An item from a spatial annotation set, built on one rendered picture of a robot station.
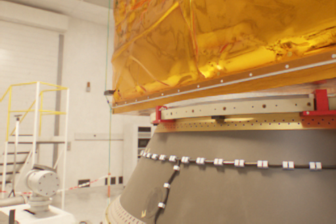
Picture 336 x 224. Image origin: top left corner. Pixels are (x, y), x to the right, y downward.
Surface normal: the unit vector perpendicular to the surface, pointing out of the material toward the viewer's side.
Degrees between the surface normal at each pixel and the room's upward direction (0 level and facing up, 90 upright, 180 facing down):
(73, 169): 90
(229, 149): 62
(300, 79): 90
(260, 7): 91
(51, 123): 90
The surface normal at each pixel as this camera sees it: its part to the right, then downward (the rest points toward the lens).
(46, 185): 0.71, -0.10
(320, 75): -0.82, -0.08
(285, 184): -0.36, -0.58
